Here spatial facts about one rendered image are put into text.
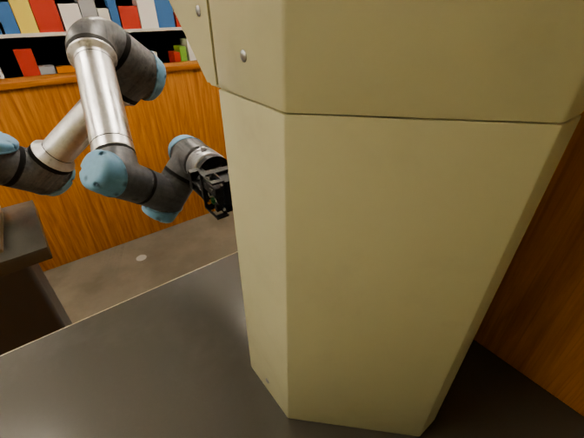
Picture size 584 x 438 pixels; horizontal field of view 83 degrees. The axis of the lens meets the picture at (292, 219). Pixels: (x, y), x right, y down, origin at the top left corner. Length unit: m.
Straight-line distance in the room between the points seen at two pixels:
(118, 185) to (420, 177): 0.51
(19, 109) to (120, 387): 1.85
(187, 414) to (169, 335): 0.16
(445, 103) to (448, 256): 0.14
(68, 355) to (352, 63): 0.69
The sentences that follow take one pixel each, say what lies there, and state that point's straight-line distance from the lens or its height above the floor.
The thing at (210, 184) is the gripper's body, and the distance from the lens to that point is 0.57.
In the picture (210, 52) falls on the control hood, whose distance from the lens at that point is 0.36.
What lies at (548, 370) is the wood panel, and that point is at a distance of 0.72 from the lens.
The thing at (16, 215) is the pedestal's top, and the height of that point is 0.94.
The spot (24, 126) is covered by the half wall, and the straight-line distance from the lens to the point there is 2.34.
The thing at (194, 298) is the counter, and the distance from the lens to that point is 0.77.
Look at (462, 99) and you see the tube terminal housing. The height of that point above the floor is 1.43.
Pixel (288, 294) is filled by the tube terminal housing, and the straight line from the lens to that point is 0.37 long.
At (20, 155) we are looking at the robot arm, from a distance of 1.13.
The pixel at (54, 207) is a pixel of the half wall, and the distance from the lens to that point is 2.51.
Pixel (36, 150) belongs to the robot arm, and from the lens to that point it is 1.13.
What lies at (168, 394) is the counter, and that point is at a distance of 0.65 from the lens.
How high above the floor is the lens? 1.48
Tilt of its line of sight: 34 degrees down
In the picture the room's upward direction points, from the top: straight up
